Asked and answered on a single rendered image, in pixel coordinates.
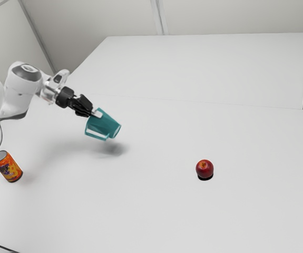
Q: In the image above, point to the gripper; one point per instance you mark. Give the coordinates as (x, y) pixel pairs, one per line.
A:
(66, 97)

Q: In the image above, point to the teal faceted mug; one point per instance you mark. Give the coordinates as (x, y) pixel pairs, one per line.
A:
(103, 126)

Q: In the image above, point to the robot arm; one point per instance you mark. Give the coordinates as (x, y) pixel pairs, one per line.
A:
(19, 87)

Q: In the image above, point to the orange soda can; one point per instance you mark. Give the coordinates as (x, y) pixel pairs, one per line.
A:
(8, 166)

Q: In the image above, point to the red apple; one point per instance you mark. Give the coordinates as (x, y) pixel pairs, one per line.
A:
(204, 168)

